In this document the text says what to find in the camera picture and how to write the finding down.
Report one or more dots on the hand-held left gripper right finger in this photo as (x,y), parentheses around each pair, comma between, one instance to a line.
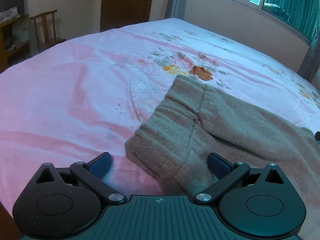
(220,166)

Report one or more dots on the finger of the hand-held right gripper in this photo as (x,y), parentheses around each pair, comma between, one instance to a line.
(318,135)

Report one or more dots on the wooden shelf unit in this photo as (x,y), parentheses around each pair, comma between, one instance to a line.
(12,40)

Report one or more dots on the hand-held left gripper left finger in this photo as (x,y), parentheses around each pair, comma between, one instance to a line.
(100,167)

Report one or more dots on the brown wooden door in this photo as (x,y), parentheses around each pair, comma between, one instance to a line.
(127,2)

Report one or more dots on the wooden chair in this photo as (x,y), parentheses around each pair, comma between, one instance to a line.
(46,32)

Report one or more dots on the green curtain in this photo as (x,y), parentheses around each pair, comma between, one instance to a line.
(292,2)

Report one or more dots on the grey-green pants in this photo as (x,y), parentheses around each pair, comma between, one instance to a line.
(225,130)

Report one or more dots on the bed with pink floral sheet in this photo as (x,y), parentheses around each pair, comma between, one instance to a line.
(75,92)

